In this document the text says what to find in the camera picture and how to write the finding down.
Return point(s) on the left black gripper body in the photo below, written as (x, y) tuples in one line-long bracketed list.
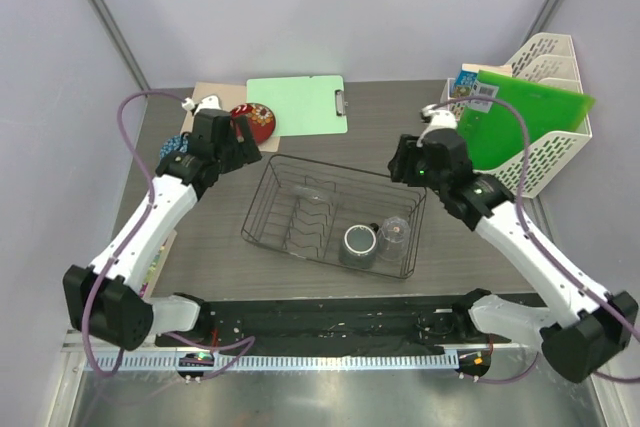
[(230, 155)]

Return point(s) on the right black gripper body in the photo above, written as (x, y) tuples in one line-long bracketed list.
[(411, 167)]

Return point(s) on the red floral plate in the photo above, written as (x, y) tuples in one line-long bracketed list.
[(261, 120)]

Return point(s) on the blue patterned bowl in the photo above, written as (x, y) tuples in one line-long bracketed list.
[(177, 143)]

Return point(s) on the clear glass tumbler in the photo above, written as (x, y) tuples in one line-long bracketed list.
[(393, 237)]

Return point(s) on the black wire dish rack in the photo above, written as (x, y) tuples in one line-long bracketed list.
[(281, 221)]

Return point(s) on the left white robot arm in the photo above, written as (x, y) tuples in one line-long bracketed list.
[(103, 298)]

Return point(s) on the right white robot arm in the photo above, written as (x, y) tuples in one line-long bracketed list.
[(581, 325)]

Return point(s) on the green clipboard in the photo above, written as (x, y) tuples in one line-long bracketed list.
[(303, 105)]

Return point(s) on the blue booklet in organizer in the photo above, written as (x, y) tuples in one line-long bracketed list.
[(464, 81)]

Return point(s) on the green plastic folder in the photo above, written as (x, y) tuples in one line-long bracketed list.
[(493, 135)]

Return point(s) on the grey ceramic mug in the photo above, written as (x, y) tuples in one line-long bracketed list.
[(358, 247)]

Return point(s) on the white file organizer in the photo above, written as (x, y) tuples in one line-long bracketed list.
[(549, 59)]

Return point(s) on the purple treehouse book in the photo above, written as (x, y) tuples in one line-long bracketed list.
[(156, 267)]

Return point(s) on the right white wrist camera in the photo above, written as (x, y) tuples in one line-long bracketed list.
[(435, 118)]

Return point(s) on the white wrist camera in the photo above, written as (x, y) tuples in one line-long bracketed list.
[(435, 118), (210, 102)]

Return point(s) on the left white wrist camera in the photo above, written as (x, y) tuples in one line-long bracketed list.
[(210, 102)]

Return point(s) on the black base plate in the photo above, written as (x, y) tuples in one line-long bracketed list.
[(337, 327)]

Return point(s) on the white slotted cable duct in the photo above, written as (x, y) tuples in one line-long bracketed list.
[(185, 361)]

